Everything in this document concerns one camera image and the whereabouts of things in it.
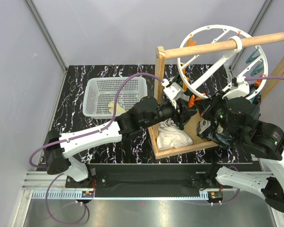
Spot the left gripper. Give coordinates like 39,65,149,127
143,98,197,129

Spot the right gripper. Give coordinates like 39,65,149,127
193,89,240,140

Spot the orange clothespin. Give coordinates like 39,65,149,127
186,34,196,47
188,95,196,108
180,62,186,78

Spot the white round clip hanger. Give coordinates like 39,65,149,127
177,25,268,100

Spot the cream sock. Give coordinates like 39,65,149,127
108,101,126,114

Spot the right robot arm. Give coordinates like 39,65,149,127
195,96,284,213

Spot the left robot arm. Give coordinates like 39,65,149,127
44,96,197,187

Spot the white printed t-shirt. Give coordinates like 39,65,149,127
156,119,193,150

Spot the green garment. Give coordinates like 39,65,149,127
170,74,192,128

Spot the orange clothespin top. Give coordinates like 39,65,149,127
186,34,196,47

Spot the teal clothespin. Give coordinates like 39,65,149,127
245,51,264,76

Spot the white perforated plastic basket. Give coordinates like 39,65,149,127
82,77,147,119

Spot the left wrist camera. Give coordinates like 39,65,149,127
163,83,184,109

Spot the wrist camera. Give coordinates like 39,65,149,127
222,76,250,100
163,83,184,109

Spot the wooden hanging rack frame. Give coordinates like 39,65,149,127
148,32,284,159

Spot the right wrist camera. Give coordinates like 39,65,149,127
222,76,250,100

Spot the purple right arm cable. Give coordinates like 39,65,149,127
244,77,284,87

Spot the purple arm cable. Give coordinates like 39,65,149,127
244,77,284,87
29,73,168,224

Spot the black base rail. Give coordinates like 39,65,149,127
65,163,227,198

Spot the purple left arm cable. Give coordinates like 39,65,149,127
29,73,168,224

